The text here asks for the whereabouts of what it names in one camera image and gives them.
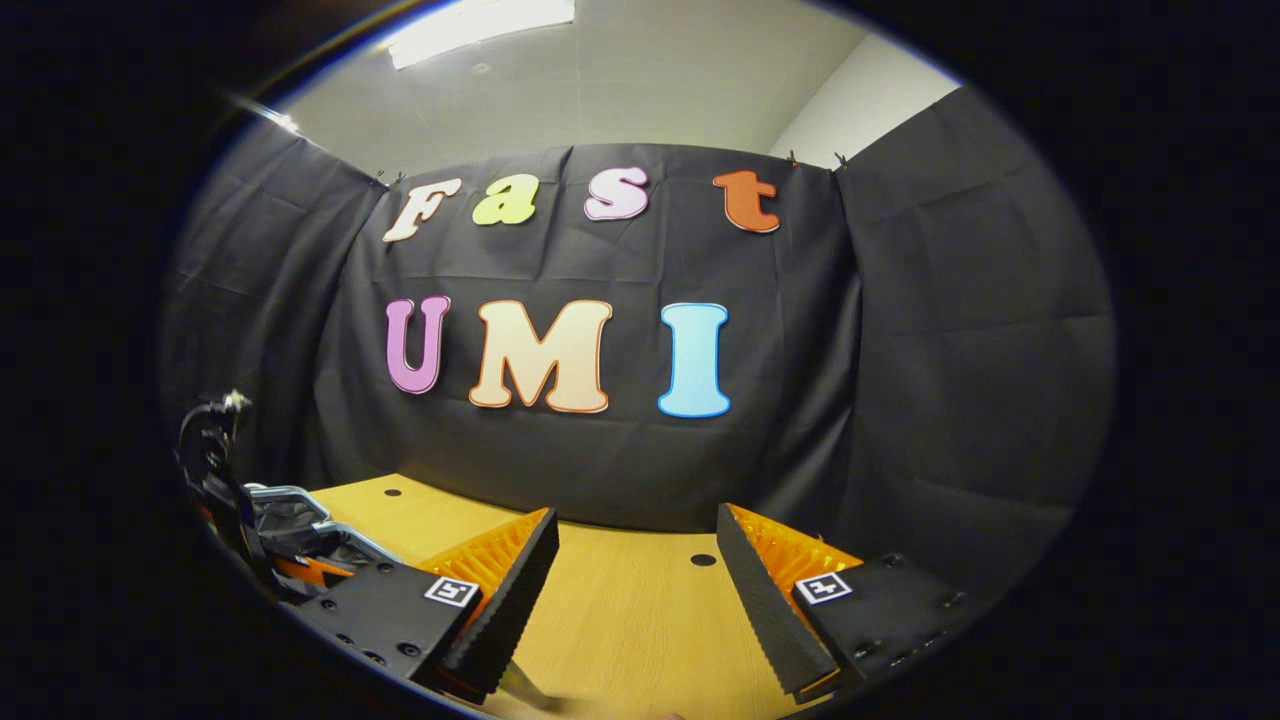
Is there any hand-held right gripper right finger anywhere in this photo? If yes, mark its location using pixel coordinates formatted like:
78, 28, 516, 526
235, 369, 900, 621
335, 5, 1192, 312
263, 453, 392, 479
715, 502, 979, 705

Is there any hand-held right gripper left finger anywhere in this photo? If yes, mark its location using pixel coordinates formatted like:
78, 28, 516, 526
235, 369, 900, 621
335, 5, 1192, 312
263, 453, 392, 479
286, 506, 561, 705

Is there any black backdrop cloth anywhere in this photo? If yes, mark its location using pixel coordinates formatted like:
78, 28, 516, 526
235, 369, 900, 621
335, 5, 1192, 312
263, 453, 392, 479
160, 88, 1118, 601

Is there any ceiling light panel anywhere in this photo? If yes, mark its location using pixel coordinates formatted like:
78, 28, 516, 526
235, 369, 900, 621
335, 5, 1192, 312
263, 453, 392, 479
385, 0, 578, 71

